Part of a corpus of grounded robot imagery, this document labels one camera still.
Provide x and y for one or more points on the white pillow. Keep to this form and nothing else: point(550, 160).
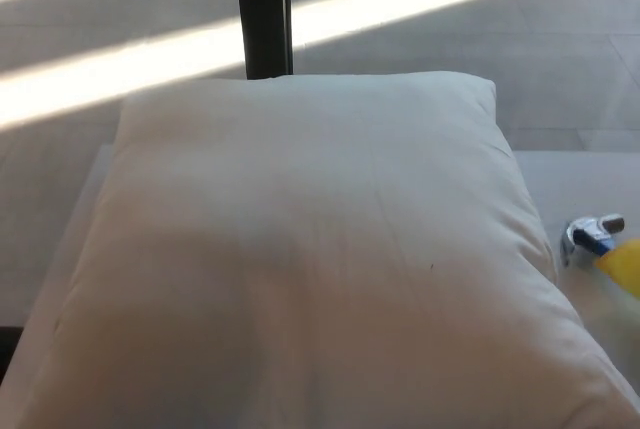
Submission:
point(310, 259)

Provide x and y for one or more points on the black vertical post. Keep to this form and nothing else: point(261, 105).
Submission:
point(264, 14)

